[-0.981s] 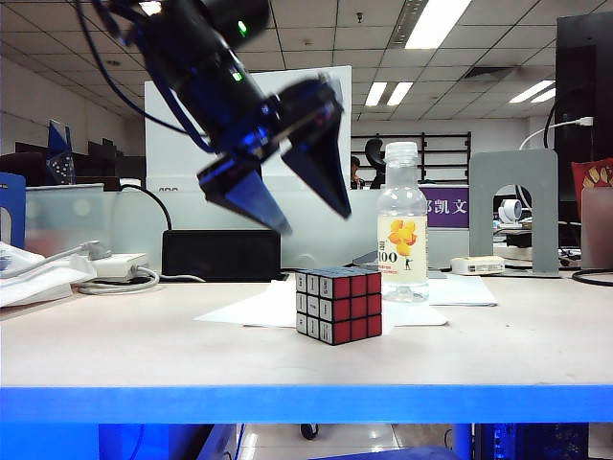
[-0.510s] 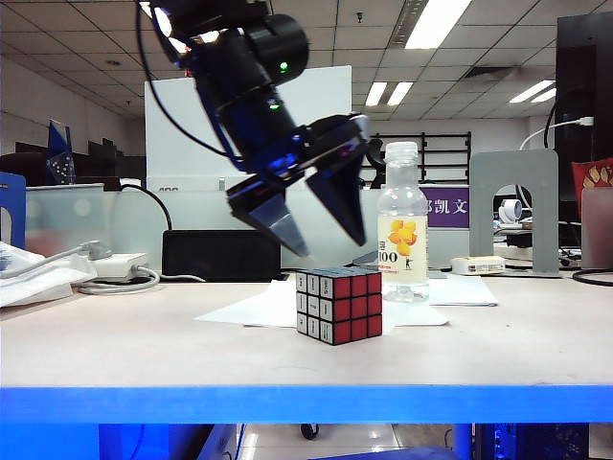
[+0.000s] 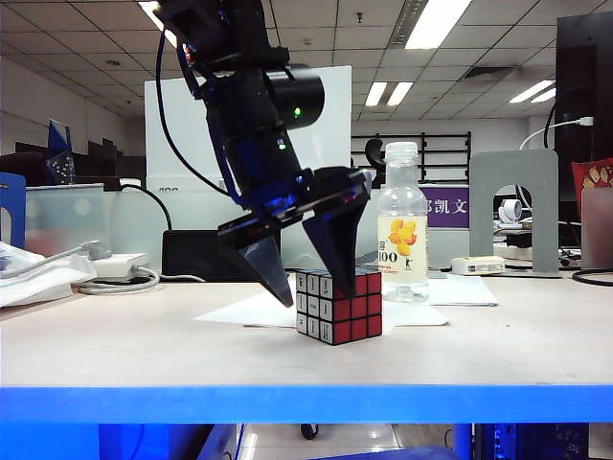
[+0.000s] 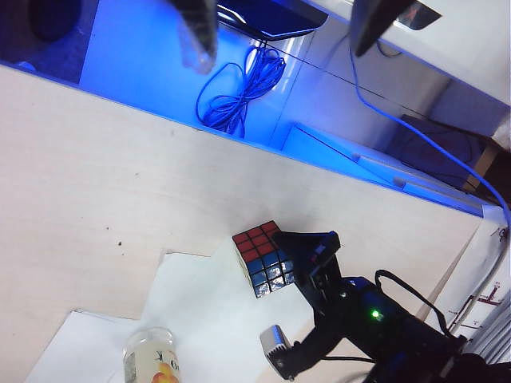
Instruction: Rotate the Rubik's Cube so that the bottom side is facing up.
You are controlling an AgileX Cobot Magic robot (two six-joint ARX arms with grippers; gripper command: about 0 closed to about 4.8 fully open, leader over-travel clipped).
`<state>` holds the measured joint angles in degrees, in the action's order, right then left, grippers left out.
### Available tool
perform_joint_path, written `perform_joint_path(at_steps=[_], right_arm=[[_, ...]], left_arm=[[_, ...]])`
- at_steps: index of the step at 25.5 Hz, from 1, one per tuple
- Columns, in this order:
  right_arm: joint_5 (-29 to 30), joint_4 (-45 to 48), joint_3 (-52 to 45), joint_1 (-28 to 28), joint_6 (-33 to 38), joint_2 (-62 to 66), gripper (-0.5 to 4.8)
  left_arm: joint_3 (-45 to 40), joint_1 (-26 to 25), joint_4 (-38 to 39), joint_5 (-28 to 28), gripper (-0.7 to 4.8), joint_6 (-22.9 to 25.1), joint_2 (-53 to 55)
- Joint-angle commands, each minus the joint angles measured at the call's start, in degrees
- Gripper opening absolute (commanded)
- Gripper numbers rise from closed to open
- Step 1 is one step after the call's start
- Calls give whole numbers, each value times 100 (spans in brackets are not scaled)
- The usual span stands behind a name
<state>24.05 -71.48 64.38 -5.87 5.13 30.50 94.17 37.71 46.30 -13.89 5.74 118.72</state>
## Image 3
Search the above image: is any blue metal bookend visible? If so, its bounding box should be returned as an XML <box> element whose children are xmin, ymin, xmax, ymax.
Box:
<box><xmin>0</xmin><ymin>171</ymin><xmax>28</xmax><ymax>250</ymax></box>

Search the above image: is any grey plug with cord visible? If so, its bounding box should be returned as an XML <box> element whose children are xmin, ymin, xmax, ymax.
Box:
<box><xmin>0</xmin><ymin>239</ymin><xmax>115</xmax><ymax>280</ymax></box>

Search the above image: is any ceiling light panel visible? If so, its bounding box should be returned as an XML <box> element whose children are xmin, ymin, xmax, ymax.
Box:
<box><xmin>509</xmin><ymin>80</ymin><xmax>557</xmax><ymax>104</ymax></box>
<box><xmin>404</xmin><ymin>0</ymin><xmax>474</xmax><ymax>51</ymax></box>
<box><xmin>364</xmin><ymin>80</ymin><xmax>415</xmax><ymax>108</ymax></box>
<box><xmin>137</xmin><ymin>0</ymin><xmax>179</xmax><ymax>35</ymax></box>

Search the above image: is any grey flat pad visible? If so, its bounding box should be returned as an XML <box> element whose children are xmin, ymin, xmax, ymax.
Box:
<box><xmin>352</xmin><ymin>261</ymin><xmax>450</xmax><ymax>280</ymax></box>

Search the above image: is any white USB cable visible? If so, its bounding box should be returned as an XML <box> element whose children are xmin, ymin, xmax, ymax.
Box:
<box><xmin>519</xmin><ymin>116</ymin><xmax>596</xmax><ymax>150</ymax></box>

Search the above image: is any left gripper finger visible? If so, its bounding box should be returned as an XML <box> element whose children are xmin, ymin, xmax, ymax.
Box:
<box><xmin>223</xmin><ymin>233</ymin><xmax>295</xmax><ymax>310</ymax></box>
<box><xmin>301</xmin><ymin>197</ymin><xmax>366</xmax><ymax>298</ymax></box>

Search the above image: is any white looped cable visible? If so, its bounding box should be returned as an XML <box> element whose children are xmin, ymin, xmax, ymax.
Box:
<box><xmin>76</xmin><ymin>265</ymin><xmax>207</xmax><ymax>296</ymax></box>

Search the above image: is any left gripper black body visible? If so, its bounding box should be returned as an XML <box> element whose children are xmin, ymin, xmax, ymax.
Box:
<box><xmin>217</xmin><ymin>165</ymin><xmax>374</xmax><ymax>242</ymax></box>

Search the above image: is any white power adapter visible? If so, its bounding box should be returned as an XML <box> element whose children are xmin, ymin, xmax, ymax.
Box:
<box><xmin>90</xmin><ymin>252</ymin><xmax>149</xmax><ymax>279</ymax></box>

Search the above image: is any black cable on table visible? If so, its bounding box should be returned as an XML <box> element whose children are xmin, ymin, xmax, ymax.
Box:
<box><xmin>571</xmin><ymin>268</ymin><xmax>613</xmax><ymax>288</ymax></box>

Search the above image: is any clear bottle with yellow label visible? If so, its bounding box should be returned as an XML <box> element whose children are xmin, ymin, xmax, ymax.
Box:
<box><xmin>376</xmin><ymin>141</ymin><xmax>431</xmax><ymax>304</ymax></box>

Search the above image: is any frosted pink container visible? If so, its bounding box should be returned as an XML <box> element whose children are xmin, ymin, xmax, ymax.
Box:
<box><xmin>580</xmin><ymin>186</ymin><xmax>613</xmax><ymax>270</ymax></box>

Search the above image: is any black power cord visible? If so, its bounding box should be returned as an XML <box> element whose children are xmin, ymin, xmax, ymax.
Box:
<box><xmin>118</xmin><ymin>183</ymin><xmax>174</xmax><ymax>232</ymax></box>

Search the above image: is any red patterned cushion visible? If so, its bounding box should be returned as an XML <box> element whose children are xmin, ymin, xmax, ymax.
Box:
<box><xmin>571</xmin><ymin>157</ymin><xmax>613</xmax><ymax>207</ymax></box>

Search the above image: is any frosted desk partition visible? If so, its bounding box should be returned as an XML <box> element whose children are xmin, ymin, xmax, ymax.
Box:
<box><xmin>26</xmin><ymin>183</ymin><xmax>473</xmax><ymax>270</ymax></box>

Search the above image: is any purple sign with white characters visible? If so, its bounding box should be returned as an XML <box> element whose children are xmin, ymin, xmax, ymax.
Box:
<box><xmin>420</xmin><ymin>186</ymin><xmax>471</xmax><ymax>229</ymax></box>

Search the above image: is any small white charger box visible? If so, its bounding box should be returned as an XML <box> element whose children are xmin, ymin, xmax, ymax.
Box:
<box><xmin>450</xmin><ymin>255</ymin><xmax>508</xmax><ymax>277</ymax></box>

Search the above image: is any black office chair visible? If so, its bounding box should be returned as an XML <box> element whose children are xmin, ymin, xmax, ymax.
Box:
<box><xmin>364</xmin><ymin>137</ymin><xmax>387</xmax><ymax>189</ymax></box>

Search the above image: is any Rubik's cube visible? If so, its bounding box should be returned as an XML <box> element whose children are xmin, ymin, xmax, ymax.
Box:
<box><xmin>294</xmin><ymin>267</ymin><xmax>384</xmax><ymax>346</ymax></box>

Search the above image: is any grey metal bookend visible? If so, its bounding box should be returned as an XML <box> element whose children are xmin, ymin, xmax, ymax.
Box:
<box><xmin>468</xmin><ymin>148</ymin><xmax>562</xmax><ymax>279</ymax></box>

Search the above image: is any black rectangular case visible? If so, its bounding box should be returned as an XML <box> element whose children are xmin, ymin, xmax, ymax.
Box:
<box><xmin>161</xmin><ymin>228</ymin><xmax>288</xmax><ymax>283</ymax></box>

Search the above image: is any large white paper sheet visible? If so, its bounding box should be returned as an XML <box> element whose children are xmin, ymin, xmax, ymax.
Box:
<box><xmin>193</xmin><ymin>275</ymin><xmax>451</xmax><ymax>336</ymax></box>

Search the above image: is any blue crystal trophy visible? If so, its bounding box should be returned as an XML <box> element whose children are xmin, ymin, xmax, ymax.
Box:
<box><xmin>46</xmin><ymin>119</ymin><xmax>77</xmax><ymax>186</ymax></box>

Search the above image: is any white board panel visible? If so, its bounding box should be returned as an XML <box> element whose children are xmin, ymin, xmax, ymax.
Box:
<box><xmin>144</xmin><ymin>64</ymin><xmax>353</xmax><ymax>193</ymax></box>

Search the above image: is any small white fan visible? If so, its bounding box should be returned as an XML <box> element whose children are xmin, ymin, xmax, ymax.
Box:
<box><xmin>497</xmin><ymin>198</ymin><xmax>525</xmax><ymax>226</ymax></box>

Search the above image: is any black tall cabinet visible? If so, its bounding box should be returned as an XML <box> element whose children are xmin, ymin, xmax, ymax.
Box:
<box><xmin>555</xmin><ymin>11</ymin><xmax>613</xmax><ymax>224</ymax></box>

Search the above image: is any small white paper sheet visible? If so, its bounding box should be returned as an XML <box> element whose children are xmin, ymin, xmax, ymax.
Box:
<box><xmin>427</xmin><ymin>274</ymin><xmax>499</xmax><ymax>308</ymax></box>

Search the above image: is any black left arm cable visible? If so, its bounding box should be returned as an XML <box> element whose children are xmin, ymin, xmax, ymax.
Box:
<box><xmin>155</xmin><ymin>28</ymin><xmax>232</xmax><ymax>198</ymax></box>

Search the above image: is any white plastic bag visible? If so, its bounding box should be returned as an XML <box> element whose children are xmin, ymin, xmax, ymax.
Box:
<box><xmin>0</xmin><ymin>241</ymin><xmax>100</xmax><ymax>309</ymax></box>

